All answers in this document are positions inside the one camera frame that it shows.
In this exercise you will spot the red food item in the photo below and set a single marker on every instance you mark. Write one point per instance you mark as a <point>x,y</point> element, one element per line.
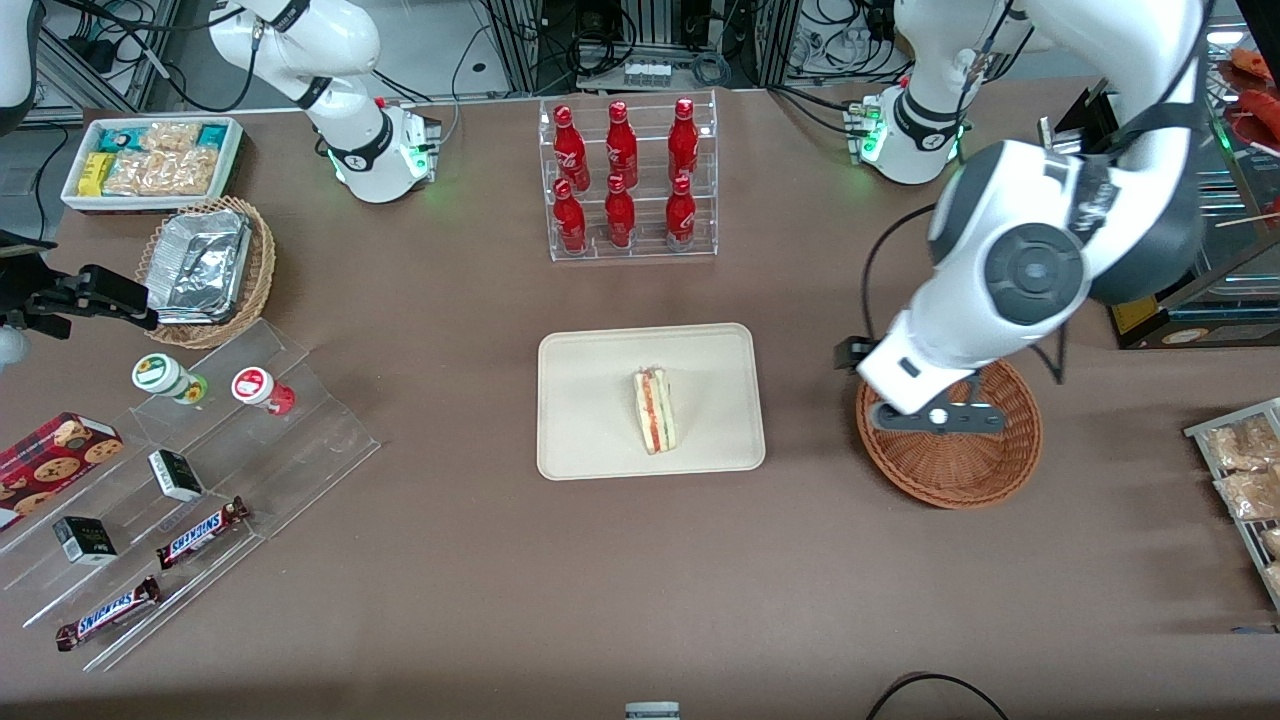
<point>1262,115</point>
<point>1255,62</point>

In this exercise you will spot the black box device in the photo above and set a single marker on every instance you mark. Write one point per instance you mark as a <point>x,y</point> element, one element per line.
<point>1085,115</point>

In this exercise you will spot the yellow snack packet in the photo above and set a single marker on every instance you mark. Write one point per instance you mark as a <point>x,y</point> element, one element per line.
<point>95,175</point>

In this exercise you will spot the small blue object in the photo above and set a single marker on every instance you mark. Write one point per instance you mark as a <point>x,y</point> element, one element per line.
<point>1260,630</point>

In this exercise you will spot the grey power strip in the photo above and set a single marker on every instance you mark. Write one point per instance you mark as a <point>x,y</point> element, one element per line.
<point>647,72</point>

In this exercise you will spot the Snickers chocolate bar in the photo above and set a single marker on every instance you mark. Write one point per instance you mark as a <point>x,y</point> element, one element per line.
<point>200,533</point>
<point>105,615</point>

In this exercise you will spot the teal snack packet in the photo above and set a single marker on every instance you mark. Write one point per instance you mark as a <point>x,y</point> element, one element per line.
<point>213,135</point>
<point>118,138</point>

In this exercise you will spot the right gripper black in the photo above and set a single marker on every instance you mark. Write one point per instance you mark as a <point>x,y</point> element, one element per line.
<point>48,301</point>

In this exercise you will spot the clear snack bag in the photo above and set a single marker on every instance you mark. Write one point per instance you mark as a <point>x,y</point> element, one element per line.
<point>170,136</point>
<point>135,173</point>
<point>190,170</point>

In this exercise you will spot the brown wicker basket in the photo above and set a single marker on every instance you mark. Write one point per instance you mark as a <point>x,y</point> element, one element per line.
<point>950,470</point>

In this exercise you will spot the small black carton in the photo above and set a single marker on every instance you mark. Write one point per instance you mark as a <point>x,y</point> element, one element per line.
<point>85,542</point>
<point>175,477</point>

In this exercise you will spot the white plastic snack bin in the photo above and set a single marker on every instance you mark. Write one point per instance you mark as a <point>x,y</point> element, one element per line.
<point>150,207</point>

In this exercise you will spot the green lid jar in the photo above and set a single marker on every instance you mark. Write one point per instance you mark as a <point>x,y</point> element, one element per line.
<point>158,373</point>

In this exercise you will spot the red cola bottle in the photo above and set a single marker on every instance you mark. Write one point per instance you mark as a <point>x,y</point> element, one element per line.
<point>570,150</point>
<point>681,215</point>
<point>570,220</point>
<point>621,145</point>
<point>620,215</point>
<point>684,140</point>

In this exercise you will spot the triangular sandwich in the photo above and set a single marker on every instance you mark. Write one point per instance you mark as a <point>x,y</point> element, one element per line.
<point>655,415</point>

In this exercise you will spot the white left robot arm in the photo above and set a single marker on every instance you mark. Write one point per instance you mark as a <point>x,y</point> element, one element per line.
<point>1035,270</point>

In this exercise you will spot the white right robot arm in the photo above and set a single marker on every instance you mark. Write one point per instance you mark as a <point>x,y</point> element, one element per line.
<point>365,150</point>

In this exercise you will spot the small grey device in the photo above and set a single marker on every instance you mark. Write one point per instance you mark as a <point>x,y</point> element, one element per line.
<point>652,712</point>

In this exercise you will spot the red lid jar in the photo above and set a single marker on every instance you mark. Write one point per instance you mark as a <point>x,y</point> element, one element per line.
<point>252,385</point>

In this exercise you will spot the grey metal snack rack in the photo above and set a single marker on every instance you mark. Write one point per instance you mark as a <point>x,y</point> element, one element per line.
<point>1200,433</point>

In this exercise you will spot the clear acrylic bottle rack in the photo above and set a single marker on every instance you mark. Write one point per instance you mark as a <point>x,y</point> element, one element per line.
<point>645,150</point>

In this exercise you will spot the cream plastic tray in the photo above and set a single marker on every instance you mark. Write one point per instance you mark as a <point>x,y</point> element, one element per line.
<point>590,400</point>

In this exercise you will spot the red tartan cookie box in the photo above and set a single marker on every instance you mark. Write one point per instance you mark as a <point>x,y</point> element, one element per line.
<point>50,465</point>

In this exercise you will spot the clear acrylic stepped shelf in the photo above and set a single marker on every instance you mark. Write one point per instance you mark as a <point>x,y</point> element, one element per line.
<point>320,440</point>

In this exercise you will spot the clear pastry bag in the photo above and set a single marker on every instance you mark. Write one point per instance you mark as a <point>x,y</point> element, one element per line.
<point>1245,445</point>
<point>1272,542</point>
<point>1250,495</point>
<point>1274,580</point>

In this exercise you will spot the light wicker basket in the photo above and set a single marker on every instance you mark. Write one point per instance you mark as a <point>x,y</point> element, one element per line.
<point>262,270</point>

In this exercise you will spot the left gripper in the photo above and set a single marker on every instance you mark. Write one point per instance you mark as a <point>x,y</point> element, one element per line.
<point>843,353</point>

